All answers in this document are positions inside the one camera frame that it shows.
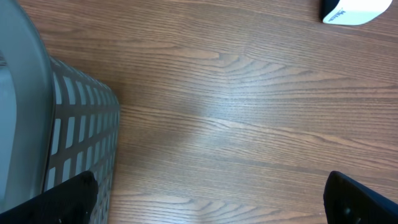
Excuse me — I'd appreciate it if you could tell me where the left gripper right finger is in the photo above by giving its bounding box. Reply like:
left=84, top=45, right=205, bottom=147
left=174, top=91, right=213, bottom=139
left=323, top=170, right=397, bottom=224

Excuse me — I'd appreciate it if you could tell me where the grey plastic mesh basket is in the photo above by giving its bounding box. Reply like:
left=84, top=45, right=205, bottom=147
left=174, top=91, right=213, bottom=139
left=1, top=1, right=120, bottom=223

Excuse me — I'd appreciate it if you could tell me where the white barcode scanner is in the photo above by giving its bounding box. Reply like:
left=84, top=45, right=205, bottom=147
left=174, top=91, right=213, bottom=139
left=320, top=0, right=392, bottom=26

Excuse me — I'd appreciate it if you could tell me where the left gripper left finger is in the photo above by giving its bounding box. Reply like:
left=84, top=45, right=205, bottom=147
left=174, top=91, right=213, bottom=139
left=1, top=171, right=99, bottom=224

